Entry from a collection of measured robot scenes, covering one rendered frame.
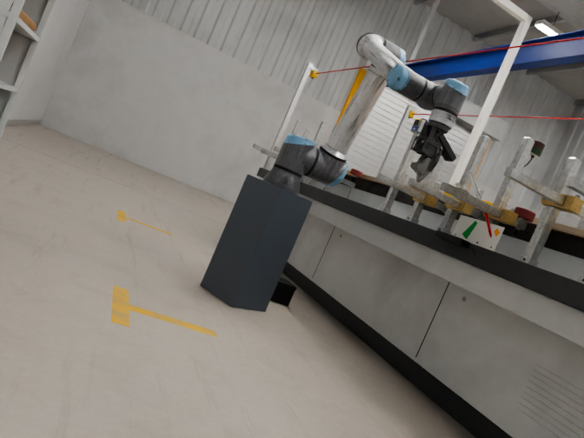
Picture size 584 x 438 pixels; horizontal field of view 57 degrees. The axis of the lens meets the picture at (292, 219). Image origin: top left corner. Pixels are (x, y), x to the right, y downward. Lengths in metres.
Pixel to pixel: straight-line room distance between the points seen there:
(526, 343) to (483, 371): 0.22
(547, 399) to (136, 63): 8.64
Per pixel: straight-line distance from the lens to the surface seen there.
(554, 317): 1.98
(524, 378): 2.26
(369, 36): 2.52
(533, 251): 2.09
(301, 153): 2.59
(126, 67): 9.79
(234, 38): 10.08
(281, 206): 2.51
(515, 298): 2.09
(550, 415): 2.17
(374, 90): 2.62
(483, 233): 2.26
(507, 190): 2.29
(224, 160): 9.94
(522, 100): 12.77
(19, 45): 4.36
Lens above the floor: 0.60
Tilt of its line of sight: 2 degrees down
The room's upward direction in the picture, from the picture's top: 23 degrees clockwise
